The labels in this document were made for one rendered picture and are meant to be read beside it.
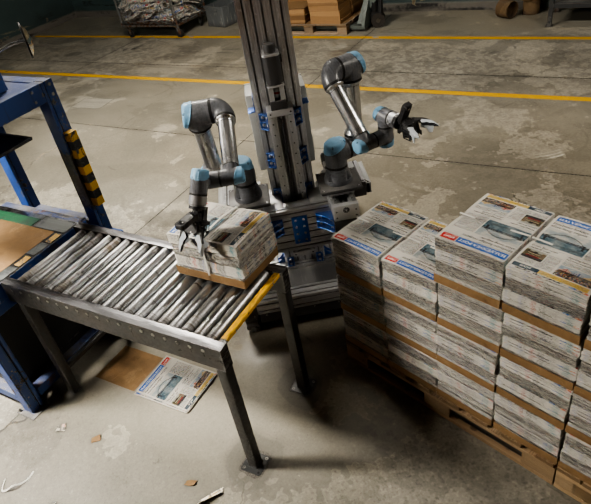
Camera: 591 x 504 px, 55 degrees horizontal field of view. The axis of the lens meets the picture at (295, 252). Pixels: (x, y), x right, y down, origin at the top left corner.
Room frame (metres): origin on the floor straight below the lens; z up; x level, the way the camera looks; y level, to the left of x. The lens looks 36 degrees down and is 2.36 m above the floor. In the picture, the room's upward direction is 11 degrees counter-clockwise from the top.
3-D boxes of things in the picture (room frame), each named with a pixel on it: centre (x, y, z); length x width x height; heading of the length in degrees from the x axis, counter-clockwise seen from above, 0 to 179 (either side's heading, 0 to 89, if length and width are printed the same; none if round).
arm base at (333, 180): (2.70, -0.30, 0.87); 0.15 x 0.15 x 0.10
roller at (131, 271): (2.23, 0.81, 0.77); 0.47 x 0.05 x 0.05; 146
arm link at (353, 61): (2.76, -0.42, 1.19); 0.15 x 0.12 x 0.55; 116
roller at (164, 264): (2.16, 0.70, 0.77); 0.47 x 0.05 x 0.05; 146
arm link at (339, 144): (2.70, -0.31, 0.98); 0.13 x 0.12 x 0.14; 116
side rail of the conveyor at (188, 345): (1.99, 0.90, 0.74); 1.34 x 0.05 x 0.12; 56
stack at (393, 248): (1.83, -0.68, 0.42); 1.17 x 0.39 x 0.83; 38
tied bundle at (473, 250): (1.73, -0.76, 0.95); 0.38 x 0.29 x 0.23; 129
